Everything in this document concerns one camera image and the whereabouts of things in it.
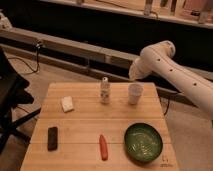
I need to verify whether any green bowl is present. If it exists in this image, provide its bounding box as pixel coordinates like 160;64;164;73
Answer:
124;123;163;163

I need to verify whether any black office chair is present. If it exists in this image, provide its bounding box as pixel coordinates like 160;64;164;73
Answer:
0;46;41;154

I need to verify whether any wooden table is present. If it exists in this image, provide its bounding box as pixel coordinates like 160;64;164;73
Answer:
21;83;179;171

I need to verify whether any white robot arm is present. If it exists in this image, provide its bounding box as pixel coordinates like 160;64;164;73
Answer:
129;40;213;119

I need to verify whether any white plastic cup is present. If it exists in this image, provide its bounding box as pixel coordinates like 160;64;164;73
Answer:
128;83;143;105

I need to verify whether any orange carrot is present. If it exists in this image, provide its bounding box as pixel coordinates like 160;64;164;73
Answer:
99;134;108;161

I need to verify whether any black floor cable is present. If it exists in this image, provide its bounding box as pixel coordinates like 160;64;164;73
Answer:
7;39;44;76

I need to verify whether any white sponge block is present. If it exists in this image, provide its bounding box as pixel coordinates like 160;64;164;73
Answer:
61;96;74;113

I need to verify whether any small clear bottle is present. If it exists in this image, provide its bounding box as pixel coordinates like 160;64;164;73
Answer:
100;77;110;104

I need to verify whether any black rectangular block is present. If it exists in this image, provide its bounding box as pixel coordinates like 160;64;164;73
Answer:
47;127;58;151

